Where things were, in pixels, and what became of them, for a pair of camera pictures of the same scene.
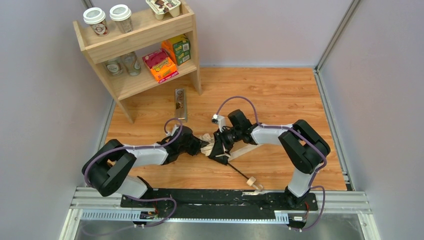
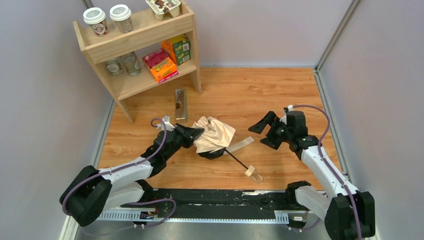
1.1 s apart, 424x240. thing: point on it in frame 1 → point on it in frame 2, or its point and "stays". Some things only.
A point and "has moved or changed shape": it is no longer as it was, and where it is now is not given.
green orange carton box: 178,48 stays
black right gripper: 219,145 → 274,131
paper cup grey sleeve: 121,14 stays
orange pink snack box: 161,66 stays
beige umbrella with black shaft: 207,141 has moved or changed shape
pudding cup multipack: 159,7 stays
